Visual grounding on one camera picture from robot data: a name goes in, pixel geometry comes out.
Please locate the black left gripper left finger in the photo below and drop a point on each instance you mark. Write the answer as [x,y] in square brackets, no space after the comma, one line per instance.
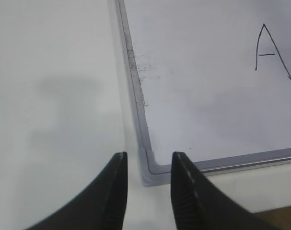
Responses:
[100,206]

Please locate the white board with aluminium frame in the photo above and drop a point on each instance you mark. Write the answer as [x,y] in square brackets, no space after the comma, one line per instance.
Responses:
[210,78]

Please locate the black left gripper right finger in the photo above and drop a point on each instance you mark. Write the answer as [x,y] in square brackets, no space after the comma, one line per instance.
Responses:
[199,205]

